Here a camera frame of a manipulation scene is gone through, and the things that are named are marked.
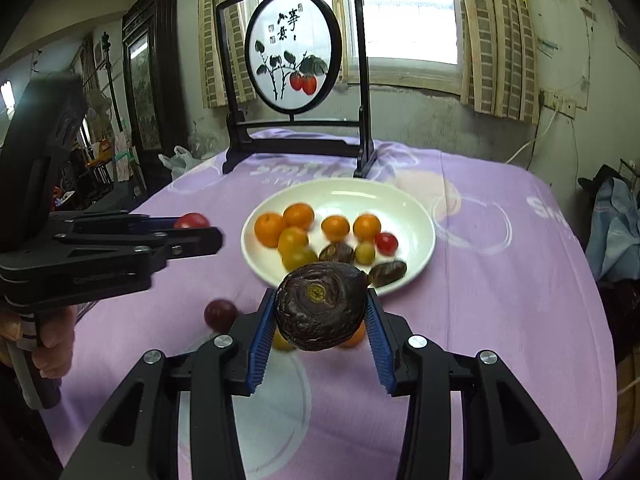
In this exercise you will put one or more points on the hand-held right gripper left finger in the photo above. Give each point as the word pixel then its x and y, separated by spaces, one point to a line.
pixel 260 350

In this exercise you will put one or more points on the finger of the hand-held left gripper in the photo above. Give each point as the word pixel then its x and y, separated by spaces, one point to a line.
pixel 110 222
pixel 195 242

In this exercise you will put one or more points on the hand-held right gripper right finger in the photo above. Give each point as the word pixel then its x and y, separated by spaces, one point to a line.
pixel 380 350

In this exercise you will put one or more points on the yellow oval kumquat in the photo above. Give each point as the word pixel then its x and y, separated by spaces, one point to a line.
pixel 281 342

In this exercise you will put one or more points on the large orange tomato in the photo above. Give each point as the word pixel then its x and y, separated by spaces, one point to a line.
pixel 356 337

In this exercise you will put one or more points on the dark red tomato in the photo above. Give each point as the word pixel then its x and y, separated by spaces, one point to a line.
pixel 220 314

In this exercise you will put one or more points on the dark purple passion fruit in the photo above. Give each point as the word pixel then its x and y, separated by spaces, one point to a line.
pixel 320 307
pixel 387 272
pixel 336 252

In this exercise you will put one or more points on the small green yellow citrus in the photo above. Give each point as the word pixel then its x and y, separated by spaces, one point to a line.
pixel 365 252

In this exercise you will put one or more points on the green orange tomato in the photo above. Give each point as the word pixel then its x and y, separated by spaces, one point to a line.
pixel 299 259

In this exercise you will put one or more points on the white oval plate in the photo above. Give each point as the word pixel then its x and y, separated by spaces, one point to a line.
pixel 350 200

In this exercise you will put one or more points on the person's left hand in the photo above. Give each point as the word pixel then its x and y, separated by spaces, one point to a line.
pixel 57 340

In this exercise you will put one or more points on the white plastic bag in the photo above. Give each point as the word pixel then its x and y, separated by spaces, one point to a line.
pixel 180 160

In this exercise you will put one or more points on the white standing fan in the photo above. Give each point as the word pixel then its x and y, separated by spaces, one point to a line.
pixel 100 107

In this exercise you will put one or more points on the purple printed tablecloth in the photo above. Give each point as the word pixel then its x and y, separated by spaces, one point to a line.
pixel 500 285

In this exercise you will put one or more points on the dark wooden framed cabinet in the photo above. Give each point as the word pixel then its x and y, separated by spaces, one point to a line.
pixel 147 90

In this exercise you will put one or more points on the black pole stand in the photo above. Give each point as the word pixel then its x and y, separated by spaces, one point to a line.
pixel 106 42

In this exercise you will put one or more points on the beige checked curtain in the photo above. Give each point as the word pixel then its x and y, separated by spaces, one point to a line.
pixel 210 35
pixel 500 50

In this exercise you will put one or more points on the round painted screen black stand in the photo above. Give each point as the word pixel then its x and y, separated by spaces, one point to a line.
pixel 295 50

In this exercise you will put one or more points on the light blue cloth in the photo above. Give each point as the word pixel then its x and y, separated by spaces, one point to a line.
pixel 615 230

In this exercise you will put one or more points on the black hat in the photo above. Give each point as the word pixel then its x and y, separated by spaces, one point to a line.
pixel 597 177

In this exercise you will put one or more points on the window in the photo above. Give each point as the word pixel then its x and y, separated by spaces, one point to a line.
pixel 410 10

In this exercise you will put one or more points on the white wall socket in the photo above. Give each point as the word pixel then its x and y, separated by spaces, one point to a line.
pixel 557 102

